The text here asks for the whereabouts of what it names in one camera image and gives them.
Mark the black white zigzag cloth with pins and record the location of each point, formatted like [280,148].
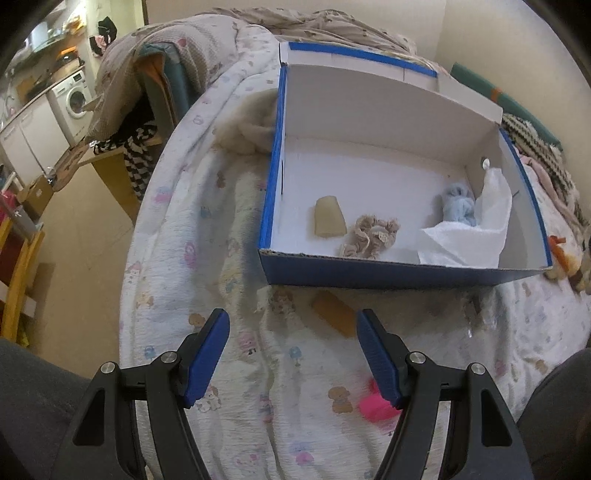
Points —
[138,161]

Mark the white patterned bed quilt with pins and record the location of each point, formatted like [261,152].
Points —
[283,401]

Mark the striped crochet blanket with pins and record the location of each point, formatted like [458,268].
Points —
[527,141]

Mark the small cardboard box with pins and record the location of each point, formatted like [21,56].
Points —
[35,198]

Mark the brown orange plush toy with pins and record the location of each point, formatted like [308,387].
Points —
[567,266]

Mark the wooden side table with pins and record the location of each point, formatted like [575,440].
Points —
[111,169]

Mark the beige lace scrunchie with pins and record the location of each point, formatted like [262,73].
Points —
[370,237]

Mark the white cardboard box blue trim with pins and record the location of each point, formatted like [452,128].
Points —
[386,138]

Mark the white washing machine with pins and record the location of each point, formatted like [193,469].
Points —
[67,99]

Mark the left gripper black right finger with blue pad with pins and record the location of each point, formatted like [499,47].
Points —
[481,441]

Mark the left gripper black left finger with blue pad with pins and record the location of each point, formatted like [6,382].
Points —
[102,440]

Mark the pink fluffy soft object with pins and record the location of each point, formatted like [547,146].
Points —
[374,407]

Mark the beige knitted blanket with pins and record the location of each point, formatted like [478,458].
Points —
[210,43]

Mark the beige rubbery soft piece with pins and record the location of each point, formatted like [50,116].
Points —
[329,220]

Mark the yellow wooden chair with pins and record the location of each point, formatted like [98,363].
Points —
[13,294]

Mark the teal cushion orange stripe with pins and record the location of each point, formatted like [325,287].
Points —
[509,105]

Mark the orange sponge block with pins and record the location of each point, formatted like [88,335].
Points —
[336,313]

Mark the white paper towel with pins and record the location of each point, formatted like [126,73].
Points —
[456,244]

